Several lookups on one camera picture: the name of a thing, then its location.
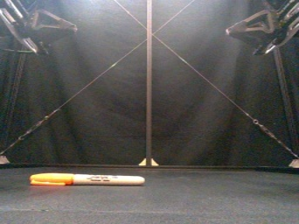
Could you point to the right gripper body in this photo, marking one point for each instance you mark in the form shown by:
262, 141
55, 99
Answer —
287, 11

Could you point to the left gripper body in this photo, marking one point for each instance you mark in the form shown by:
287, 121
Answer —
17, 7

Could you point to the grey marker pen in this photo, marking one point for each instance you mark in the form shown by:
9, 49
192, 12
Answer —
94, 179

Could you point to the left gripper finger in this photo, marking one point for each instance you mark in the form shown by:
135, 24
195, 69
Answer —
58, 26
21, 36

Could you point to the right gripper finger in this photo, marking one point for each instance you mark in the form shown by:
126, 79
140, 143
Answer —
278, 43
248, 30

